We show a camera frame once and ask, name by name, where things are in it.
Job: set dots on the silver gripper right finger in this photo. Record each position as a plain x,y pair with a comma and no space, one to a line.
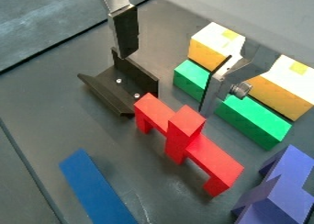
229,81

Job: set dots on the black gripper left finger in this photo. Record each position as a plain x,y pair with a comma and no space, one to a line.
124,25

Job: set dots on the green rectangular block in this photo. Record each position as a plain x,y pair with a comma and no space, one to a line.
251,118

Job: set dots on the yellow slotted board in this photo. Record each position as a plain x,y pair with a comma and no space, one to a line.
285,88

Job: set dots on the purple stepped block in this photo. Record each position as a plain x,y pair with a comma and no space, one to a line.
278,201

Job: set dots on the blue flat block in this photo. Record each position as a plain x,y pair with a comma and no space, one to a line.
100,202

